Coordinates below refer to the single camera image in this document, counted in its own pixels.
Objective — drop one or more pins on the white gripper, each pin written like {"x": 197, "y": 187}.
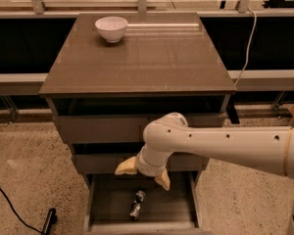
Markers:
{"x": 148, "y": 168}

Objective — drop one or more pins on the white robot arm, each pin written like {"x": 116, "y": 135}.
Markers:
{"x": 269, "y": 149}

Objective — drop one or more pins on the middle grey drawer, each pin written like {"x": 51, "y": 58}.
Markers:
{"x": 107, "y": 163}

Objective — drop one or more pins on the grey drawer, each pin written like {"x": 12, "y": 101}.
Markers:
{"x": 172, "y": 212}
{"x": 102, "y": 129}
{"x": 107, "y": 163}

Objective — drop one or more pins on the bottom grey drawer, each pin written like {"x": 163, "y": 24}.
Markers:
{"x": 172, "y": 212}

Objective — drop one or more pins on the top grey drawer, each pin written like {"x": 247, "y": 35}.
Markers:
{"x": 102, "y": 129}

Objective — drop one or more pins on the grey drawer cabinet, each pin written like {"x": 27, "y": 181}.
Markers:
{"x": 164, "y": 63}

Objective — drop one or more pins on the black object on floor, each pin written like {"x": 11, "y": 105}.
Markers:
{"x": 51, "y": 219}

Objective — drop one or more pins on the white ceramic bowl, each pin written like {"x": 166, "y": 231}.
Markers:
{"x": 112, "y": 29}

